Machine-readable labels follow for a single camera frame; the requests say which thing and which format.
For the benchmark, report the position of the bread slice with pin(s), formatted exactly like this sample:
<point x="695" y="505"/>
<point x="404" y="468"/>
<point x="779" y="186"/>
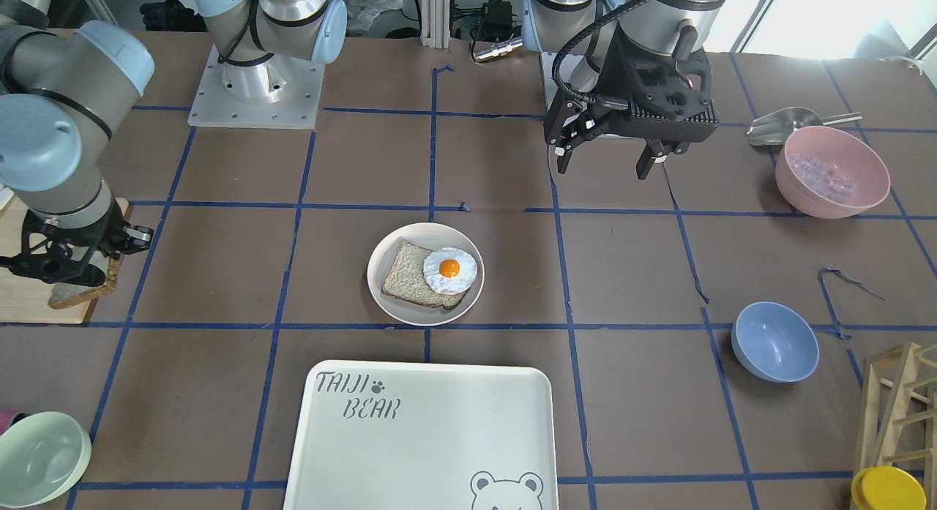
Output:
<point x="64" y="295"/>
<point x="404" y="280"/>

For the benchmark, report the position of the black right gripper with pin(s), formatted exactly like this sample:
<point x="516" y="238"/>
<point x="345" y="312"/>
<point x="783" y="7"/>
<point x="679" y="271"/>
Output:
<point x="105" y="230"/>

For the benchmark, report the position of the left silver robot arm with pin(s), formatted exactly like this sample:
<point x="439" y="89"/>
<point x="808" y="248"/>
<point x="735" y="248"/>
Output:
<point x="578" y="34"/>

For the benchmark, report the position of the fried egg toy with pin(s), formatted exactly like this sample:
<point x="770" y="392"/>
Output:
<point x="449" y="271"/>

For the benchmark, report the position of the yellow cup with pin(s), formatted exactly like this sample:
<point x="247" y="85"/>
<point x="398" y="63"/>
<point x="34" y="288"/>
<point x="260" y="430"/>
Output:
<point x="886" y="487"/>

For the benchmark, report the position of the wooden cutting board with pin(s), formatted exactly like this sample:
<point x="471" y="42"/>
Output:
<point x="26" y="300"/>

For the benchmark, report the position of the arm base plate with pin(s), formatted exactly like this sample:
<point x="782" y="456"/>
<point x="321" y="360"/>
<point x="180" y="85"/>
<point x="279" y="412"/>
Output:
<point x="282" y="93"/>

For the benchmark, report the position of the pink cloth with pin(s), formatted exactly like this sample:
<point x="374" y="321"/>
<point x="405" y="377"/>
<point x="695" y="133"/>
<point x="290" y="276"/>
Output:
<point x="8" y="418"/>

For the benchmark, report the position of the metal scoop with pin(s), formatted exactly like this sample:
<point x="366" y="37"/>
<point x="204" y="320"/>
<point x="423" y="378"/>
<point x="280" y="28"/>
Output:
<point x="773" y="129"/>

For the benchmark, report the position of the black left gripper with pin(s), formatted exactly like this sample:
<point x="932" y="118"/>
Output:
<point x="617" y="72"/>

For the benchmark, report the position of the aluminium frame post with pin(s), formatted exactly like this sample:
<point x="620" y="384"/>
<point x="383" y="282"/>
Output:
<point x="434" y="27"/>

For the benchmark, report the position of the pink bowl with ice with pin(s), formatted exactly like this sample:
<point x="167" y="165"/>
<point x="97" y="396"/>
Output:
<point x="830" y="174"/>

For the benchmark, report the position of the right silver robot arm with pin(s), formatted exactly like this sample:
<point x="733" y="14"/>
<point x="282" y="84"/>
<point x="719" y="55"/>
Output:
<point x="63" y="99"/>

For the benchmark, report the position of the cream round plate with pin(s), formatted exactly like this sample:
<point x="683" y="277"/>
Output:
<point x="429" y="236"/>

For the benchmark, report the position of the bread slice on plate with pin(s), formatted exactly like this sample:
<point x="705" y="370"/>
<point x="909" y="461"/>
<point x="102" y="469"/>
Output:
<point x="404" y="280"/>

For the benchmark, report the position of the wooden peg rack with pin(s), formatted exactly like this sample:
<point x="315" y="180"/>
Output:
<point x="898" y="390"/>

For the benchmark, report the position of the blue bowl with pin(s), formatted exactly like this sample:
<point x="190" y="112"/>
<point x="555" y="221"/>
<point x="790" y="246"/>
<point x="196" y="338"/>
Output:
<point x="775" y="343"/>

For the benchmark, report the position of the cream rectangular bear tray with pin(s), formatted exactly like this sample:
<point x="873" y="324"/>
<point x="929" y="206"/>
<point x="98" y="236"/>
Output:
<point x="392" y="435"/>

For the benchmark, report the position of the green bowl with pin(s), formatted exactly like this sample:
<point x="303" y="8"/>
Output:
<point x="42" y="457"/>

